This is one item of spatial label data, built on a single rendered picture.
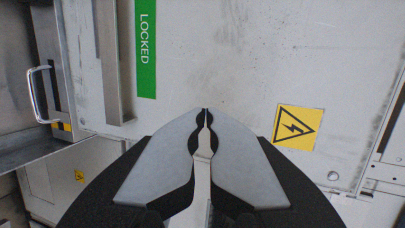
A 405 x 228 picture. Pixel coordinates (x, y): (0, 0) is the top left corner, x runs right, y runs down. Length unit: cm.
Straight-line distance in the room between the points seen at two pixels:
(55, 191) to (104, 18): 104
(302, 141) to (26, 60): 48
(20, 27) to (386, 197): 88
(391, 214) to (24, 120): 87
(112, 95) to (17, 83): 21
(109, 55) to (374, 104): 32
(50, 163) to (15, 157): 70
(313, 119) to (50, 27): 42
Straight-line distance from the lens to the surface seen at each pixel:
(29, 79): 40
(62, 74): 40
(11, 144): 46
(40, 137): 48
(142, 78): 29
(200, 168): 60
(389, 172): 65
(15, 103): 45
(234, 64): 24
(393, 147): 62
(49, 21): 41
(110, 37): 27
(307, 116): 25
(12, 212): 162
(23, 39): 46
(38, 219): 158
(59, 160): 106
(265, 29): 24
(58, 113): 43
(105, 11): 28
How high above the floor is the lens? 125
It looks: 16 degrees down
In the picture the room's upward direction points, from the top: 99 degrees clockwise
